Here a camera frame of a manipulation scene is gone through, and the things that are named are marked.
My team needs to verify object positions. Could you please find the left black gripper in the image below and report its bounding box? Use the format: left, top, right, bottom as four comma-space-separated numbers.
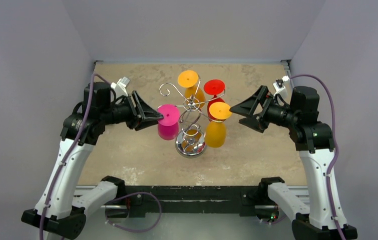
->
101, 90, 163, 130

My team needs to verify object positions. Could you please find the pink wine glass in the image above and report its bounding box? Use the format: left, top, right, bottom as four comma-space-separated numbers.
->
158, 104, 180, 141

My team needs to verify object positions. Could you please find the orange wine glass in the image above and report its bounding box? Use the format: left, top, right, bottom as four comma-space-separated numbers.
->
177, 70, 206, 108
205, 102, 232, 148

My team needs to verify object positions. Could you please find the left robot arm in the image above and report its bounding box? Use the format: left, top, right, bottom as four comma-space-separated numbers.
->
21, 82, 163, 240

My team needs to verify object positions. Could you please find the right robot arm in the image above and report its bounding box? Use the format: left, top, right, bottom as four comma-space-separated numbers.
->
230, 85, 358, 240

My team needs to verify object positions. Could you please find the red wine glass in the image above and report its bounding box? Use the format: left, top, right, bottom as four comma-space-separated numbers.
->
203, 79, 225, 120

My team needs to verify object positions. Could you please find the chrome wine glass rack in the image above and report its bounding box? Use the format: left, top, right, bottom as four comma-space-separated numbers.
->
159, 76, 226, 159

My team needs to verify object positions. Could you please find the black front mounting bar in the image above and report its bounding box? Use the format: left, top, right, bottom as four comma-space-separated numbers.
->
118, 185, 273, 218

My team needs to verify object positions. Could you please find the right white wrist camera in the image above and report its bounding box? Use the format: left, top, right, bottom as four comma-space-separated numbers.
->
273, 75, 290, 99

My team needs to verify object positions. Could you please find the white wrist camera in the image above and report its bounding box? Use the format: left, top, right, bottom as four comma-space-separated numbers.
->
110, 77, 131, 97
273, 75, 290, 99

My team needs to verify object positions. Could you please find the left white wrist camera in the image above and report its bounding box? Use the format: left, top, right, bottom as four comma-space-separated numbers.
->
110, 77, 131, 97

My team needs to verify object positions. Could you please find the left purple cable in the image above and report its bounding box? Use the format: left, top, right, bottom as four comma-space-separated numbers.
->
39, 72, 113, 240

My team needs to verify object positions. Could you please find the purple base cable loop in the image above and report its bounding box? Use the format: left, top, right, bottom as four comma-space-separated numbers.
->
105, 192, 163, 233

